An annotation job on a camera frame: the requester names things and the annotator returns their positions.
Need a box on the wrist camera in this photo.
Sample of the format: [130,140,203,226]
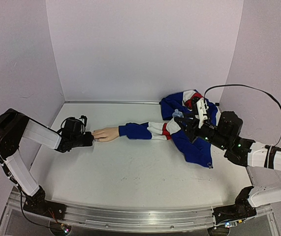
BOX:
[79,115,88,134]
[195,97,209,129]

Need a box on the nail polish bottle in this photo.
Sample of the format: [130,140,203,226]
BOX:
[172,109,184,118]

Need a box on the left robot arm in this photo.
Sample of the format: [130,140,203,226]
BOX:
[0,109,94,197]

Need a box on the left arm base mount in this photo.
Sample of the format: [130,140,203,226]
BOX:
[21,186,66,221]

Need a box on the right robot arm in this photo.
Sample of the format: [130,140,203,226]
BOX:
[173,111,281,208]

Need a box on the black right camera cable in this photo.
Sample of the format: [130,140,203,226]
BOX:
[204,84,281,147]

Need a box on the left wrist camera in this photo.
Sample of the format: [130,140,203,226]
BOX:
[79,115,88,134]

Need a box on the blue white red jacket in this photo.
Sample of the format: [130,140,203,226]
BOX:
[119,90,213,168]

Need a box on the aluminium front rail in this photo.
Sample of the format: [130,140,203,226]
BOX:
[4,201,274,233]

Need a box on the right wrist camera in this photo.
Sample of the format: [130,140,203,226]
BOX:
[195,97,209,129]

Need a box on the mannequin hand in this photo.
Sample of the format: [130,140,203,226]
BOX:
[92,127,120,142]

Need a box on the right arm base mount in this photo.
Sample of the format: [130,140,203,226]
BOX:
[212,186,257,226]

